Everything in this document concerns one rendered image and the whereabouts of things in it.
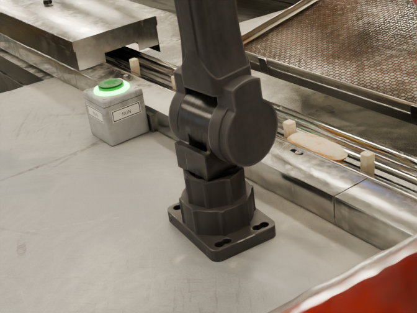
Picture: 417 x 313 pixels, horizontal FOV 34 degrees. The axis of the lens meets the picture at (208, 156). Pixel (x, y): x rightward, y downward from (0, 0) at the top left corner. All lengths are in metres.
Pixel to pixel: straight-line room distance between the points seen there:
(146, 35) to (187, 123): 0.59
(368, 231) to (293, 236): 0.09
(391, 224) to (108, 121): 0.48
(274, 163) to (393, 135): 0.22
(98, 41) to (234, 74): 0.60
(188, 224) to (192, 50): 0.21
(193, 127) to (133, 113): 0.32
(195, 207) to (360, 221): 0.18
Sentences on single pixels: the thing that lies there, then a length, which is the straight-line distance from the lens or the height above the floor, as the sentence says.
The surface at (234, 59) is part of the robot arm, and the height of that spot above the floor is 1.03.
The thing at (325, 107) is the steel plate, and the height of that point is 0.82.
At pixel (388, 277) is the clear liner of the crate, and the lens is 0.58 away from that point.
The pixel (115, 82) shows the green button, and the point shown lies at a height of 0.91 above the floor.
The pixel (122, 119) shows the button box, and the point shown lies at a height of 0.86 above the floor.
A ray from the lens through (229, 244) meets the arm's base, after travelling 0.76.
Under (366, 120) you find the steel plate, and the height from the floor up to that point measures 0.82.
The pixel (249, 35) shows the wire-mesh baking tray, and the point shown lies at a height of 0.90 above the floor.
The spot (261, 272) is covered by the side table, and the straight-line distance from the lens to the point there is 0.74.
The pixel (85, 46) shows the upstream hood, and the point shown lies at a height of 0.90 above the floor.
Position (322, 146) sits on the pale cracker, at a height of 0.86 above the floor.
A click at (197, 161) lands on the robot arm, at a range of 0.75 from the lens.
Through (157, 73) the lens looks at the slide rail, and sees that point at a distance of 1.23.
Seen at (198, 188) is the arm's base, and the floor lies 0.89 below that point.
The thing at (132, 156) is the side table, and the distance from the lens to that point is 1.02.
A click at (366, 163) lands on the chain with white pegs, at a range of 0.85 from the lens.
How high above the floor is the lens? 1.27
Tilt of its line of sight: 27 degrees down
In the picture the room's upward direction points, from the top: 8 degrees counter-clockwise
